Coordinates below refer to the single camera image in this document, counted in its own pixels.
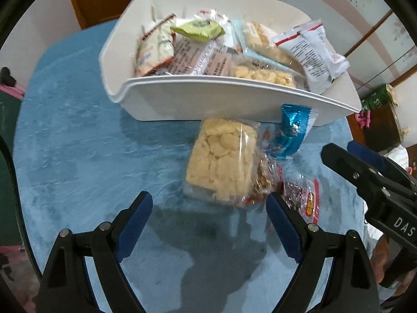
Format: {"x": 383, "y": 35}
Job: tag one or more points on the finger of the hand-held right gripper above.
{"x": 368, "y": 153}
{"x": 345, "y": 163}

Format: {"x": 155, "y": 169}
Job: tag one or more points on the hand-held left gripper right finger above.
{"x": 283, "y": 228}

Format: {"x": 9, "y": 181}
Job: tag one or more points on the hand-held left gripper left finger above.
{"x": 136, "y": 221}

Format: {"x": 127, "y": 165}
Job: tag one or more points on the nut packet with red label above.
{"x": 306, "y": 202}

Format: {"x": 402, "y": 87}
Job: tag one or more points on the small clear nut packet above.
{"x": 268, "y": 176}

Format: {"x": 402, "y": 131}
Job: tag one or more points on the blue foil snack packet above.
{"x": 291, "y": 127}

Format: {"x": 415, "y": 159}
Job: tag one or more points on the clear bag of pale cookies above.
{"x": 218, "y": 159}

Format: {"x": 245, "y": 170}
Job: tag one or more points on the white and red chip bag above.
{"x": 312, "y": 55}

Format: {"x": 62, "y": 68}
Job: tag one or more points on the yellow puffs clear packet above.
{"x": 264, "y": 75}

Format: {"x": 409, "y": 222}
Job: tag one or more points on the white plastic bin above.
{"x": 228, "y": 101}

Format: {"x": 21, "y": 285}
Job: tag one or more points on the pale blue biscuit packet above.
{"x": 260, "y": 36}

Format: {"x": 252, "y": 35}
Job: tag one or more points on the biscuit bag with red-white label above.
{"x": 153, "y": 49}

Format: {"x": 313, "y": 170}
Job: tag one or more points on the clear bag of orange crackers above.
{"x": 195, "y": 57}

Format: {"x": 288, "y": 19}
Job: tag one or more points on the green snack packet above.
{"x": 198, "y": 29}

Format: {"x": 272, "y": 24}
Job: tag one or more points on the clear red-printed wrapper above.
{"x": 211, "y": 14}

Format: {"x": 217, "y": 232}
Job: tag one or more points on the person's right hand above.
{"x": 379, "y": 257}

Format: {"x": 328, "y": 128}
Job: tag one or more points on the wooden box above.
{"x": 381, "y": 127}

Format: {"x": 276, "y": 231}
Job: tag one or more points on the person's striped clothing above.
{"x": 399, "y": 156}

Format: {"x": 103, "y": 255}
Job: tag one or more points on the pink toy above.
{"x": 362, "y": 119}

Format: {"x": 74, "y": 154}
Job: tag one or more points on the green bag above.
{"x": 378, "y": 99}

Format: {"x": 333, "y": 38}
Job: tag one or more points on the blue table cover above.
{"x": 81, "y": 143}

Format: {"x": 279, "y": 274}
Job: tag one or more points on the small black object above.
{"x": 6, "y": 75}

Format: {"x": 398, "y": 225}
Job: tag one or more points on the green chalkboard with pink frame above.
{"x": 8, "y": 169}

